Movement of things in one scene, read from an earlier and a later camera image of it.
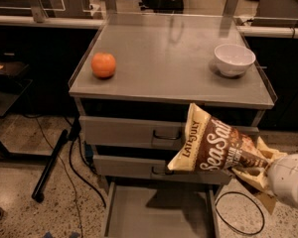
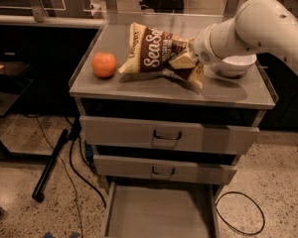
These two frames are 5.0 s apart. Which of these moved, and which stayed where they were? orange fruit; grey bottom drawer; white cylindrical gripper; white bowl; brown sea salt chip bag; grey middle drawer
Moved: white cylindrical gripper; brown sea salt chip bag
Stayed: orange fruit; grey bottom drawer; white bowl; grey middle drawer
